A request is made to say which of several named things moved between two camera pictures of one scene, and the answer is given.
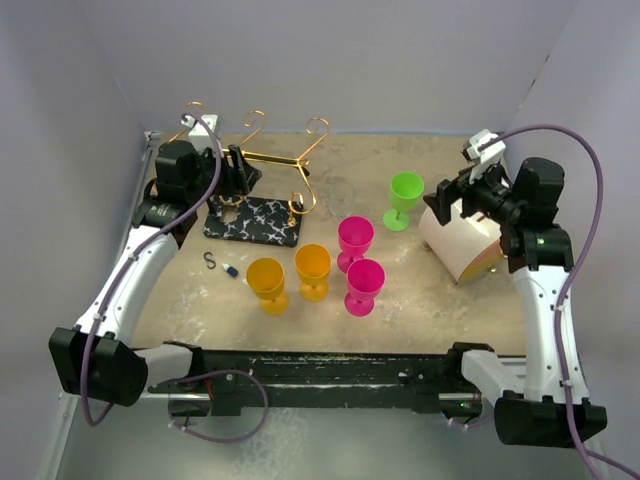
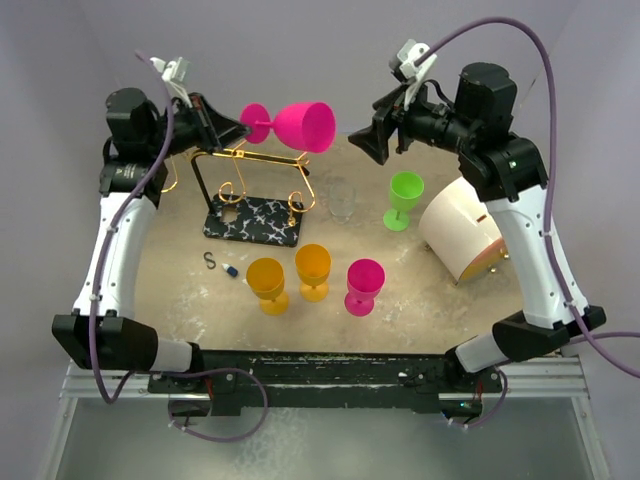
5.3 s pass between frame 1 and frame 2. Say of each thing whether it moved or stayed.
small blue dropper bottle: stayed
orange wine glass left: stayed
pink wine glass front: stayed
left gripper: moved
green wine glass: stayed
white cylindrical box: stayed
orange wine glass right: stayed
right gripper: moved
